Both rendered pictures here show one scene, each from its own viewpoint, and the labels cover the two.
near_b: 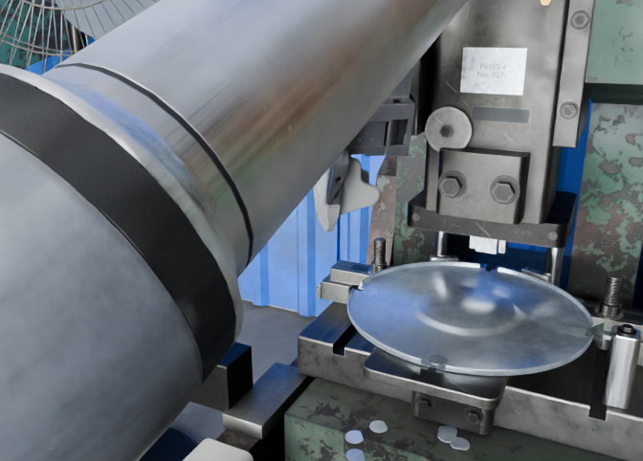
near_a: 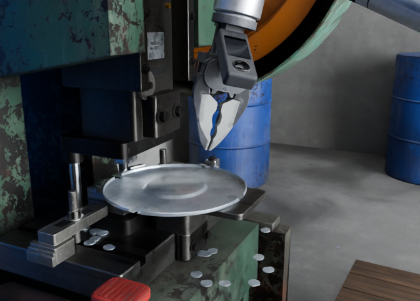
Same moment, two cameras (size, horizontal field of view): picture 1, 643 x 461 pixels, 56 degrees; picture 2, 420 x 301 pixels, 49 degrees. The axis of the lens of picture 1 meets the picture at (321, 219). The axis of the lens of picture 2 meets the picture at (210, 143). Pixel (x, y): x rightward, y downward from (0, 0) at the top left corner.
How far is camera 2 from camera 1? 0.94 m
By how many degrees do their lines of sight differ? 85
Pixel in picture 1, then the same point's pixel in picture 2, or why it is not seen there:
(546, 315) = (184, 172)
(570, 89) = (191, 50)
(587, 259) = (98, 162)
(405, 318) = (183, 201)
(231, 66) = not seen: outside the picture
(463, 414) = (202, 238)
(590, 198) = not seen: hidden behind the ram
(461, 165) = (163, 103)
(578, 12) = (191, 12)
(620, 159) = not seen: hidden behind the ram
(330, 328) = (114, 261)
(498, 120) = (157, 74)
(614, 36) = (202, 24)
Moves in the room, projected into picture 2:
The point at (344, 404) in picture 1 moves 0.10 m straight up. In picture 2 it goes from (169, 286) to (167, 235)
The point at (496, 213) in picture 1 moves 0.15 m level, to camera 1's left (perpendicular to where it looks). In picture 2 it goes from (175, 125) to (169, 144)
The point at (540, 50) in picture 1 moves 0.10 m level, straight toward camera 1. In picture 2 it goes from (166, 32) to (214, 32)
